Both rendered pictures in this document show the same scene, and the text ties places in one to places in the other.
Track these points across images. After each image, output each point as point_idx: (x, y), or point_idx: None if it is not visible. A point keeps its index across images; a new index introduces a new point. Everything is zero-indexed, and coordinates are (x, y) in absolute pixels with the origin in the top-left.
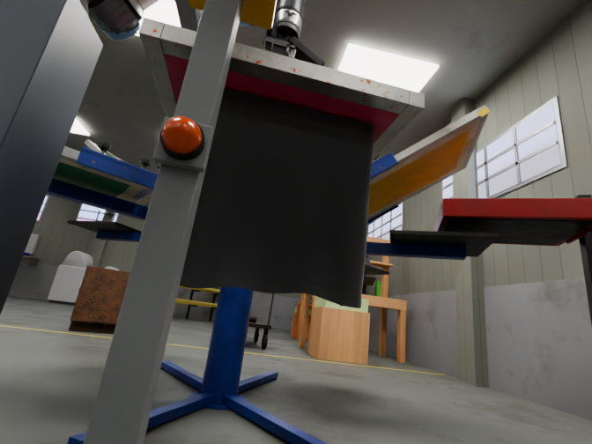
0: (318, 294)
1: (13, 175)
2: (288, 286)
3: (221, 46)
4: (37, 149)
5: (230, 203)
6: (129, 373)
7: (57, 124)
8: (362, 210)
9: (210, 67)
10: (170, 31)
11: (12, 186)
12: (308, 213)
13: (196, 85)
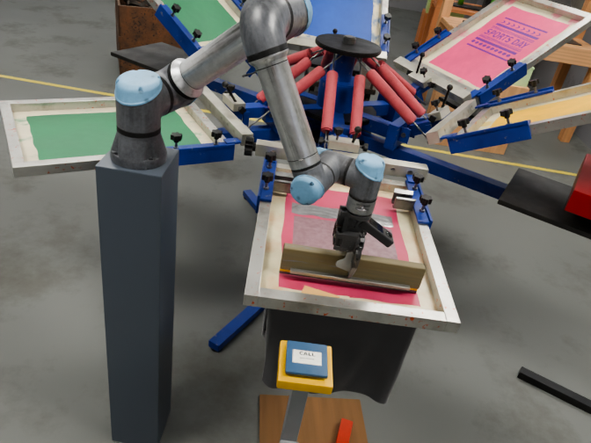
0: (361, 392)
1: (164, 300)
2: (343, 388)
3: (300, 413)
4: (168, 273)
5: None
6: None
7: (171, 245)
8: (398, 361)
9: (295, 421)
10: (263, 301)
11: (165, 303)
12: (360, 359)
13: (290, 427)
